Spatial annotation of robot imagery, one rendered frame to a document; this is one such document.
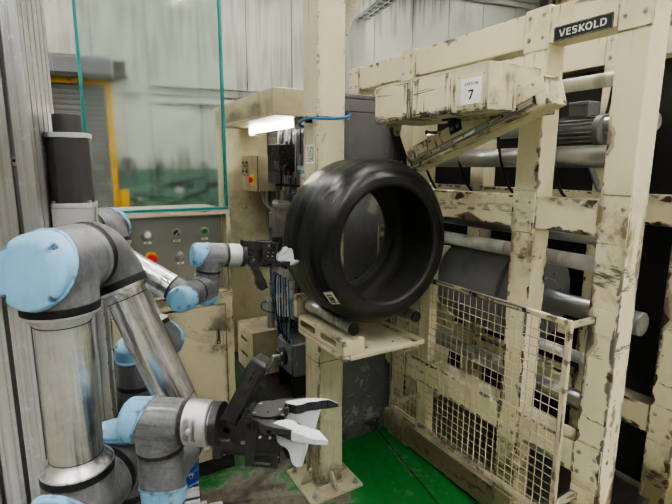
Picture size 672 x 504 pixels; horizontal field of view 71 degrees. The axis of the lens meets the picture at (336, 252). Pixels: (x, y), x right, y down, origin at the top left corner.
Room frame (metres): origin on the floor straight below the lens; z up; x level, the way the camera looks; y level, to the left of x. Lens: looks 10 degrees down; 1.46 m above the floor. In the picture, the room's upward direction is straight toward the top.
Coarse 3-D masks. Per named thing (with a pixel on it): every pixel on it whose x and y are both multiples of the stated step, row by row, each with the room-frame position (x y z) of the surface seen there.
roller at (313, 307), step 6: (306, 306) 1.83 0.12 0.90; (312, 306) 1.80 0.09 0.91; (318, 306) 1.77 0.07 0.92; (312, 312) 1.79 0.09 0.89; (318, 312) 1.74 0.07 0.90; (324, 312) 1.71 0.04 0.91; (330, 312) 1.69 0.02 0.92; (324, 318) 1.70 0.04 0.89; (330, 318) 1.67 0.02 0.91; (336, 318) 1.64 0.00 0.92; (342, 318) 1.62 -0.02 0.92; (336, 324) 1.63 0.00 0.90; (342, 324) 1.59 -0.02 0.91; (348, 324) 1.57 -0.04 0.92; (354, 324) 1.56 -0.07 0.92; (348, 330) 1.56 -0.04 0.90; (354, 330) 1.56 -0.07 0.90
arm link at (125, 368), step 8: (120, 344) 1.31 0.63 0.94; (120, 352) 1.28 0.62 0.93; (128, 352) 1.28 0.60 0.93; (120, 360) 1.28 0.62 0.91; (128, 360) 1.28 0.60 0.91; (120, 368) 1.28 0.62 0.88; (128, 368) 1.27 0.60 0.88; (136, 368) 1.28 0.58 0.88; (120, 376) 1.28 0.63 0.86; (128, 376) 1.27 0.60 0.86; (136, 376) 1.28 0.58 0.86; (120, 384) 1.28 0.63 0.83; (128, 384) 1.27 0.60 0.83; (136, 384) 1.28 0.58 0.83; (144, 384) 1.29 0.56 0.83
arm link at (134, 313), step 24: (120, 240) 0.82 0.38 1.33; (120, 264) 0.81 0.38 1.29; (120, 288) 0.81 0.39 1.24; (144, 288) 0.86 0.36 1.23; (120, 312) 0.82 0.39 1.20; (144, 312) 0.83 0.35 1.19; (144, 336) 0.82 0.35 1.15; (168, 336) 0.86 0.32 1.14; (144, 360) 0.82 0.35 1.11; (168, 360) 0.83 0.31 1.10; (168, 384) 0.82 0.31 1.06
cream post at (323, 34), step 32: (320, 0) 1.92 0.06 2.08; (320, 32) 1.92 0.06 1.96; (320, 64) 1.92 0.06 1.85; (320, 96) 1.92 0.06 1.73; (320, 128) 1.92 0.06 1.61; (320, 160) 1.92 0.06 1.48; (320, 352) 1.91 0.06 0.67; (320, 384) 1.91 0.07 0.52; (320, 416) 1.91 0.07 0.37; (320, 448) 1.91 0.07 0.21; (320, 480) 1.91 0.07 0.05
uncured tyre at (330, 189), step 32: (352, 160) 1.71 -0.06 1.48; (384, 160) 1.66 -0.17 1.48; (320, 192) 1.57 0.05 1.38; (352, 192) 1.55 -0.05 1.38; (384, 192) 1.96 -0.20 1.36; (416, 192) 1.68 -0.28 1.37; (288, 224) 1.66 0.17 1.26; (320, 224) 1.52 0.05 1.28; (384, 224) 2.00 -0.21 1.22; (416, 224) 1.93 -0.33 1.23; (320, 256) 1.51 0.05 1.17; (384, 256) 1.97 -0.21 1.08; (416, 256) 1.90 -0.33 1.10; (320, 288) 1.53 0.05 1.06; (352, 288) 1.54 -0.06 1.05; (384, 288) 1.91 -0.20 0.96; (416, 288) 1.69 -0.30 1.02
